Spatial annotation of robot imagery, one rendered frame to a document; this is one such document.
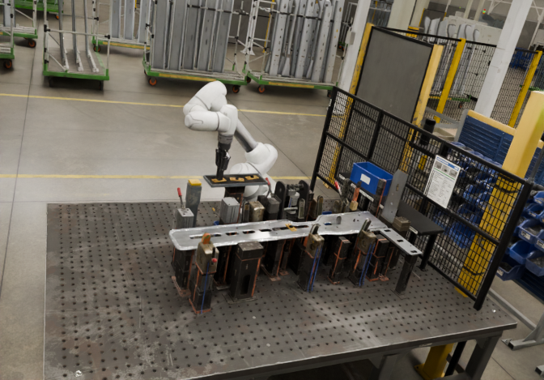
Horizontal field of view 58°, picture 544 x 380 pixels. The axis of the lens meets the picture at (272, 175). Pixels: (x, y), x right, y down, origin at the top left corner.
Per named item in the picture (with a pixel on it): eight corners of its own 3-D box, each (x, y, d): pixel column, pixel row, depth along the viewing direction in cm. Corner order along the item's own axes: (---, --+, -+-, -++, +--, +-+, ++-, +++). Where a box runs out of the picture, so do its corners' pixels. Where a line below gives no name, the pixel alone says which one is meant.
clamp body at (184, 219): (173, 274, 272) (180, 217, 258) (167, 262, 281) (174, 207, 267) (189, 271, 277) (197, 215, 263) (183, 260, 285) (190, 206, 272)
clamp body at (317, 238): (303, 294, 277) (316, 241, 264) (292, 281, 286) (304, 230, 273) (316, 292, 281) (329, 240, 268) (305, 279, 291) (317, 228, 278)
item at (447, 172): (446, 211, 310) (462, 166, 299) (421, 194, 328) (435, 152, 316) (448, 211, 311) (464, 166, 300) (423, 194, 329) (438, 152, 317)
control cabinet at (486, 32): (423, 80, 1572) (448, 1, 1479) (436, 82, 1594) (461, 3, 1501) (477, 102, 1373) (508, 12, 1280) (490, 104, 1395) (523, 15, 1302)
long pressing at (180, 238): (179, 254, 239) (179, 251, 239) (166, 231, 257) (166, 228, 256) (390, 229, 307) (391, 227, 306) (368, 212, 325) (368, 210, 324)
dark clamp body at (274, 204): (259, 260, 301) (269, 205, 286) (249, 249, 311) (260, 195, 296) (274, 258, 306) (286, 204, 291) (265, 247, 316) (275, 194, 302)
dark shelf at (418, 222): (418, 236, 302) (420, 232, 301) (337, 176, 373) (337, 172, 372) (444, 233, 313) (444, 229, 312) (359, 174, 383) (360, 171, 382)
